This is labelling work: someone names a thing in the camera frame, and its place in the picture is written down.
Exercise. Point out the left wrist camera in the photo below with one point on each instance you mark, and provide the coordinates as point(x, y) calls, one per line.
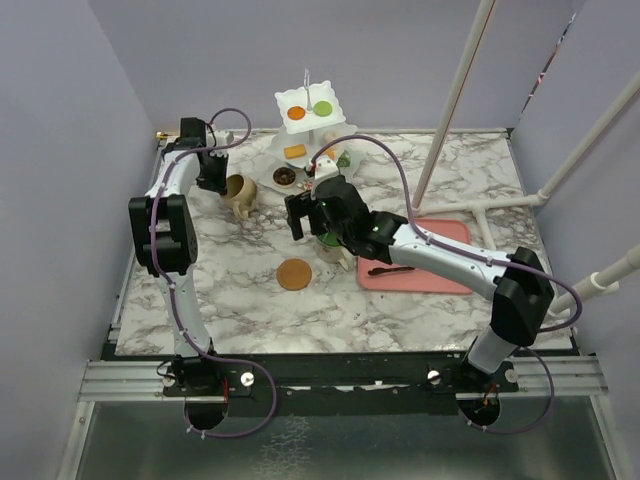
point(222, 139)

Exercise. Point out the square yellow biscuit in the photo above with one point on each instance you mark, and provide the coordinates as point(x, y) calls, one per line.
point(294, 151)

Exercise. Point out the black steel tongs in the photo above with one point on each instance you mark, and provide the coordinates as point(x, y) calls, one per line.
point(382, 271)

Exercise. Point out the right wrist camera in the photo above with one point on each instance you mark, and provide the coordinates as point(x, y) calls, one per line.
point(325, 169)

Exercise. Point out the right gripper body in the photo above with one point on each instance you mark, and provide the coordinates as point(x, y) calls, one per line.
point(304, 205)

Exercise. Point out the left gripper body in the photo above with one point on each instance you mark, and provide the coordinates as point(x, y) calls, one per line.
point(213, 175)

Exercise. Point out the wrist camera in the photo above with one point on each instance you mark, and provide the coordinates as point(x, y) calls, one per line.
point(222, 139)
point(325, 169)

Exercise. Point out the wooden coaster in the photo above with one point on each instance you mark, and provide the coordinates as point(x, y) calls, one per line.
point(294, 274)

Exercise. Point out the white three-tier cake stand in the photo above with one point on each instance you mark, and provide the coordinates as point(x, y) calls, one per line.
point(308, 131)

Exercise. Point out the aluminium mounting rail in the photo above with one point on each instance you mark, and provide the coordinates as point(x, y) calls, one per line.
point(138, 381)

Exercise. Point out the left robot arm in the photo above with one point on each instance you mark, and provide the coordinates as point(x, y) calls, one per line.
point(163, 231)

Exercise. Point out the green cake piece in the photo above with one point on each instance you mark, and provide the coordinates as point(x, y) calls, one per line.
point(344, 161)

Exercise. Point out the white round cake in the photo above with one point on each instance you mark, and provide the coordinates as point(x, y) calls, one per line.
point(330, 136)

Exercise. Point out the white pvc pipe frame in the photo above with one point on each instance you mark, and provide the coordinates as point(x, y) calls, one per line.
point(481, 176)

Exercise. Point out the beige ceramic mug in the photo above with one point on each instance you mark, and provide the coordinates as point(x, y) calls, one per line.
point(241, 196)

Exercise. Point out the sprinkled white cake slice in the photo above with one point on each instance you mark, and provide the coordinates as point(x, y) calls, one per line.
point(305, 185)

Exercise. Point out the green macaron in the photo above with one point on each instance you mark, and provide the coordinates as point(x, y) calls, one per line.
point(322, 108)

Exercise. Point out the green-inside ceramic mug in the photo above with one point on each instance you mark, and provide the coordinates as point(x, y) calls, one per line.
point(329, 250)

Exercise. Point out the brown round cookie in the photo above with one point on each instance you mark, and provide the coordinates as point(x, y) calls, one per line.
point(296, 113)

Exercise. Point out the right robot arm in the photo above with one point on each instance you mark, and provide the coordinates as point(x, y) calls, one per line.
point(516, 284)

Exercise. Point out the chocolate sprinkled donut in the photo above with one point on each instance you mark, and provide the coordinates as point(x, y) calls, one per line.
point(284, 177)

